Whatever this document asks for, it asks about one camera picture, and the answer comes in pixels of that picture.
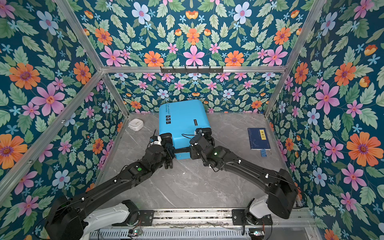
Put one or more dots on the white round device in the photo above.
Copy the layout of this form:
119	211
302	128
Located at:
136	124

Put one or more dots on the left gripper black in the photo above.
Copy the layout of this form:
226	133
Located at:
170	153

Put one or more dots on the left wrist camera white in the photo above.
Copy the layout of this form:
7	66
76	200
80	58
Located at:
155	140

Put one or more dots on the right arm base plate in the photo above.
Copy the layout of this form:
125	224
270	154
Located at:
242	218

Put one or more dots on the black coat hook rail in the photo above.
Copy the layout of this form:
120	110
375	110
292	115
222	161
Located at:
188	70

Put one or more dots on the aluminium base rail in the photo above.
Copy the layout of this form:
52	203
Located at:
222	217

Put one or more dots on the blue binder clip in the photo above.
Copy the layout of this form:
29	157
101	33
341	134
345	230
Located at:
263	153

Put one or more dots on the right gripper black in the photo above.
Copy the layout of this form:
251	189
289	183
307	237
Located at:
193	155

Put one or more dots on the dark blue book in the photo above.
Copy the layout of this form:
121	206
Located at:
258	139

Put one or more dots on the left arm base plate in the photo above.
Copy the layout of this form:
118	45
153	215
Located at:
143	218

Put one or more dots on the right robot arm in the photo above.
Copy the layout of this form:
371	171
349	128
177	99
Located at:
279	188

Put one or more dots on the blue suitcase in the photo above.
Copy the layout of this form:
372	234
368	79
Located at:
179	122

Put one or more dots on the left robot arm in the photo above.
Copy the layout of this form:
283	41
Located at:
66	219

